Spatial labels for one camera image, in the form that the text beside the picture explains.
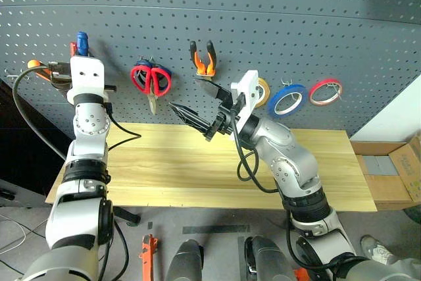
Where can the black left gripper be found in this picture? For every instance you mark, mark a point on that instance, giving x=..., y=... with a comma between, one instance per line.
x=63, y=80

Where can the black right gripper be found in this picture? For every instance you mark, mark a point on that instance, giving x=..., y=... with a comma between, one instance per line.
x=225, y=119

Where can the orange and black pliers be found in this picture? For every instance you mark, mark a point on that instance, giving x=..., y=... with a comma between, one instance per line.
x=199, y=64

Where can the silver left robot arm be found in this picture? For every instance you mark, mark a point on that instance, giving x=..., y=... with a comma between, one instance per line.
x=82, y=175

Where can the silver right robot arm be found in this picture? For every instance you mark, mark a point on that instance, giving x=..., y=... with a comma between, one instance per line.
x=289, y=159

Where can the orange tool on floor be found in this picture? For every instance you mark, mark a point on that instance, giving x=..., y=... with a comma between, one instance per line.
x=147, y=254

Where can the red plastic holder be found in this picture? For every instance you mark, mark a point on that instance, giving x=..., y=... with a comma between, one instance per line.
x=73, y=49

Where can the metal pegboard hook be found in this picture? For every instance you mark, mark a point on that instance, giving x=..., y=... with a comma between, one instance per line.
x=287, y=82
x=336, y=90
x=16, y=77

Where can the yellow tape roll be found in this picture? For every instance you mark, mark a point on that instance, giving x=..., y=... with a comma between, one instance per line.
x=264, y=91

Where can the dark cabinet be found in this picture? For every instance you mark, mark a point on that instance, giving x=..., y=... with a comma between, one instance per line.
x=23, y=149

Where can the blue tape roll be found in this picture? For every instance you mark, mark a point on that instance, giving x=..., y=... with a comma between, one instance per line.
x=296, y=89

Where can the grey perforated pegboard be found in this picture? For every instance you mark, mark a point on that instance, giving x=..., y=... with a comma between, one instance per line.
x=230, y=14

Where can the red tape roll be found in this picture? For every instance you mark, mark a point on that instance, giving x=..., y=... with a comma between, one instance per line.
x=325, y=82

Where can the black table foot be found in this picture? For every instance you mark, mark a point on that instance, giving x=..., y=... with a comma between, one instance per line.
x=128, y=216

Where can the grey rounded robot leg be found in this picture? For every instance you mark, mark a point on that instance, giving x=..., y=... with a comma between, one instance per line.
x=269, y=258
x=184, y=261

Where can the brown cardboard box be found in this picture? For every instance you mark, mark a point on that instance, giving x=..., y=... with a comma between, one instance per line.
x=385, y=192

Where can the grey white sneaker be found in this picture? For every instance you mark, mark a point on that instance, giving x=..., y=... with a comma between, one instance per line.
x=376, y=249

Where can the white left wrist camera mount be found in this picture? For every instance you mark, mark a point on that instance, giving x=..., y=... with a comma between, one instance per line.
x=86, y=77

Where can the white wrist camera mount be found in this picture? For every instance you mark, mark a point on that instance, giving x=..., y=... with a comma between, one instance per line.
x=247, y=96
x=86, y=77

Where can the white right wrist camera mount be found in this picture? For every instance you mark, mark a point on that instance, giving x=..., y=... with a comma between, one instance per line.
x=247, y=96

